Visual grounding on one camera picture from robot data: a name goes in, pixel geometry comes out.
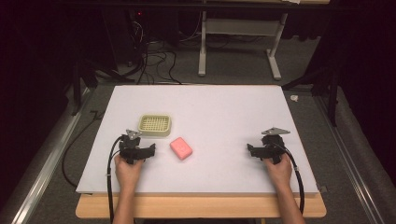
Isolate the white metal desk frame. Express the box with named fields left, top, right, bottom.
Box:
left=197, top=9, right=290, bottom=81

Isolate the dark computer tower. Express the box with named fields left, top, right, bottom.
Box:
left=125, top=8, right=151, bottom=64

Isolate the person's left hand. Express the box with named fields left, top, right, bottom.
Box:
left=113, top=154, right=146, bottom=190

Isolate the tangle of black floor cables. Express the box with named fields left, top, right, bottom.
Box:
left=129, top=21, right=183, bottom=86

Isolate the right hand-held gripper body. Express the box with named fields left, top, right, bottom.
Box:
left=261, top=126, right=291, bottom=165

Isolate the black floor cable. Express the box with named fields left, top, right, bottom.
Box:
left=61, top=109, right=106, bottom=189

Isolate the person's right hand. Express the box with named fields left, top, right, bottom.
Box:
left=263, top=154, right=294, bottom=189

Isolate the pink soap bar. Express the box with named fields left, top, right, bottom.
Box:
left=169, top=136, right=193, bottom=161

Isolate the black stand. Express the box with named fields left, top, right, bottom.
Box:
left=70, top=58, right=135, bottom=117
left=281, top=65, right=341, bottom=128

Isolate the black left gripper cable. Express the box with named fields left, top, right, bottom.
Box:
left=106, top=135, right=126, bottom=224

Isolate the cream slotted soap dish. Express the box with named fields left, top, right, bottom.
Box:
left=137, top=113, right=173, bottom=138

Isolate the metal floor rail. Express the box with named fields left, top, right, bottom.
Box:
left=313, top=92, right=388, bottom=224
left=10, top=87, right=92, bottom=224

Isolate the white foam board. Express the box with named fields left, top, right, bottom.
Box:
left=76, top=84, right=319, bottom=196

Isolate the wooden table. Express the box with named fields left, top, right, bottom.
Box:
left=75, top=191, right=328, bottom=219

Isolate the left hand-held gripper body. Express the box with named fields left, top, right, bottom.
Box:
left=118, top=129, right=146, bottom=165

